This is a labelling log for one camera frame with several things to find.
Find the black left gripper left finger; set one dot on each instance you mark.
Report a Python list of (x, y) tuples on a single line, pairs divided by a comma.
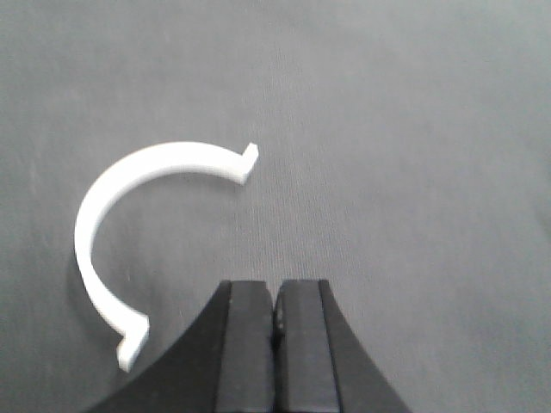
[(222, 363)]

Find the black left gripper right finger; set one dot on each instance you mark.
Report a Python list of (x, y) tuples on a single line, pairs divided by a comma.
[(321, 366)]

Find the white pipe clamp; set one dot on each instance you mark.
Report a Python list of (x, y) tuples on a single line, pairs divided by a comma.
[(120, 178)]

